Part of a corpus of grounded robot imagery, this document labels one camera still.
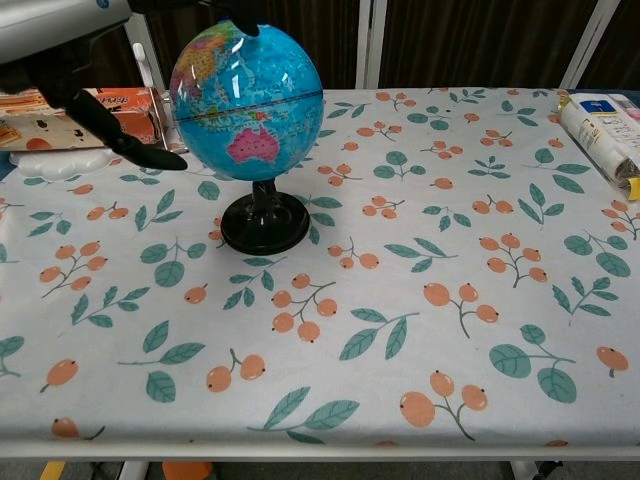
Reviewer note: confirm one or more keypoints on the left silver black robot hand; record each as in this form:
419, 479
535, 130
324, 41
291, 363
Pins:
45, 30

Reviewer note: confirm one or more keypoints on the blue globe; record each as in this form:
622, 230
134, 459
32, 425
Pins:
250, 100

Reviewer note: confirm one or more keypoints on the dark brown curtain panel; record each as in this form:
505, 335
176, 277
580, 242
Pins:
110, 60
475, 45
320, 35
625, 55

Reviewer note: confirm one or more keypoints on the orange biscuit box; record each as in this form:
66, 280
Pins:
130, 115

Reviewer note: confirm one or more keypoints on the white cloud shaped tray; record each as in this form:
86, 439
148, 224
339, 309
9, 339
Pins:
50, 164

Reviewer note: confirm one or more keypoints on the floral leaf print tablecloth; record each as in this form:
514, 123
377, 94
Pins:
350, 300

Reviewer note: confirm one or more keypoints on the yellow floor tape strip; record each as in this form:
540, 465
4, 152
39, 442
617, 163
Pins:
52, 471

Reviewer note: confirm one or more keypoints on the orange object under table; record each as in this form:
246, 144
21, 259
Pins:
187, 471

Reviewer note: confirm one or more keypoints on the white yellow snack package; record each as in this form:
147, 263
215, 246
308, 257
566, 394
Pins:
595, 130

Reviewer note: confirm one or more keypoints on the white partition post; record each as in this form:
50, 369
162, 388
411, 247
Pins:
585, 45
150, 25
371, 45

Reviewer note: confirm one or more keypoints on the white table frame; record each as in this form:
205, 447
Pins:
320, 452

